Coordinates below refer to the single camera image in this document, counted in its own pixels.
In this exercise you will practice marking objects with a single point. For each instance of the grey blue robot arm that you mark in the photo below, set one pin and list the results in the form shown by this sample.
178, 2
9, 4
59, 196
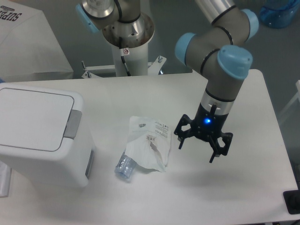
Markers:
217, 56

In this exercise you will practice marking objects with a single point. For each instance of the crushed clear plastic bottle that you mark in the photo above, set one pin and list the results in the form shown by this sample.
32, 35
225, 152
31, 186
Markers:
125, 166

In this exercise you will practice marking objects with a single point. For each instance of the black device at edge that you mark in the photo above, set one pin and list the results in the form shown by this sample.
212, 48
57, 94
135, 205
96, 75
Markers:
292, 201

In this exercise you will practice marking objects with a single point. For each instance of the blue water jug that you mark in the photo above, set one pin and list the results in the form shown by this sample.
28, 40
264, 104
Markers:
278, 13

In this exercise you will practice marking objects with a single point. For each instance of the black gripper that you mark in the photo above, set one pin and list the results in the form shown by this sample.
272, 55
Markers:
208, 126

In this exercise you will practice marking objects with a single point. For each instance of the white printed cloth cover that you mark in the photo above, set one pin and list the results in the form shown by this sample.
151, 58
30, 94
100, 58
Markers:
29, 50

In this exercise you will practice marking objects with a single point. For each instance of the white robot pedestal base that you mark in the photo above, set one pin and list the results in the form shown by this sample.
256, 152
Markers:
129, 45

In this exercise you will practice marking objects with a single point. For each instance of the crumpled white paper bag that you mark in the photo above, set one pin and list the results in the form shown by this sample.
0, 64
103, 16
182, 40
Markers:
148, 143

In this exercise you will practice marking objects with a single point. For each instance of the clear plastic bag left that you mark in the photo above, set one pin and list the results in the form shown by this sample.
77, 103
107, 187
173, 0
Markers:
5, 176

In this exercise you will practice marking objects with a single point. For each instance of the white push-lid trash can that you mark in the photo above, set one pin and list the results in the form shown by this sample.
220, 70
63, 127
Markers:
44, 134

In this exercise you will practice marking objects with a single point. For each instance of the white frame at right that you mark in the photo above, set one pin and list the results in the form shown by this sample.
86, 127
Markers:
290, 107

